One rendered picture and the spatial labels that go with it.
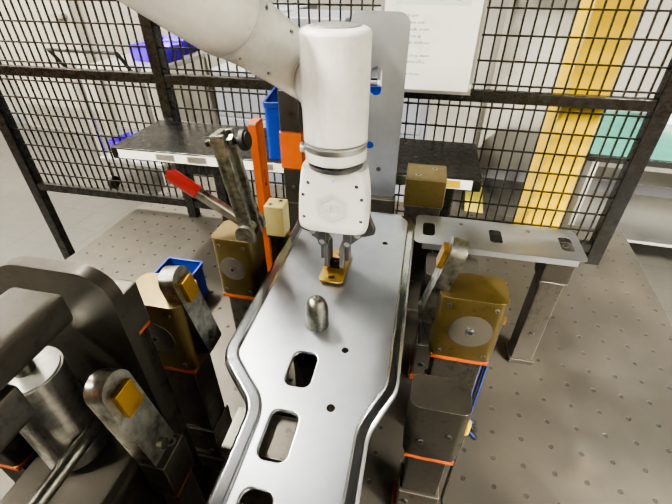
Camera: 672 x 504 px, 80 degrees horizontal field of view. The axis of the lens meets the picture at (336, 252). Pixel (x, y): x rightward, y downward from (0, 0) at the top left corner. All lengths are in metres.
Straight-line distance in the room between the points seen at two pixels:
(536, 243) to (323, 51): 0.51
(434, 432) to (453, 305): 0.16
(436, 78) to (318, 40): 0.62
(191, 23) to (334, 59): 0.15
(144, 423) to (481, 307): 0.42
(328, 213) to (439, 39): 0.60
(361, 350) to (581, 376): 0.60
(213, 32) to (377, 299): 0.39
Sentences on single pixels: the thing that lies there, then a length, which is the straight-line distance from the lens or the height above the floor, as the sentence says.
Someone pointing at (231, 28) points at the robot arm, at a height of 1.35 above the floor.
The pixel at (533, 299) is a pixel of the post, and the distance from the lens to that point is 0.86.
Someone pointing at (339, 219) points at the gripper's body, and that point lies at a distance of 0.57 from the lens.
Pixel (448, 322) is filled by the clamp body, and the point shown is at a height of 1.00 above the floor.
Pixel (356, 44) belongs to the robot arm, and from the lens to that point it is 0.49.
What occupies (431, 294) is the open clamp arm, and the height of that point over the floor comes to 1.04.
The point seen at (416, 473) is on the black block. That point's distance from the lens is 0.65.
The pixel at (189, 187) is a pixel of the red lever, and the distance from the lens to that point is 0.66.
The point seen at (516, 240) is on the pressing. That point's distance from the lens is 0.79.
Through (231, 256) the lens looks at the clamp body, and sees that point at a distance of 0.67.
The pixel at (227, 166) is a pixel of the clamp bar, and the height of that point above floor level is 1.17.
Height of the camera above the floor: 1.41
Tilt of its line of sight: 36 degrees down
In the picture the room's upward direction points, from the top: straight up
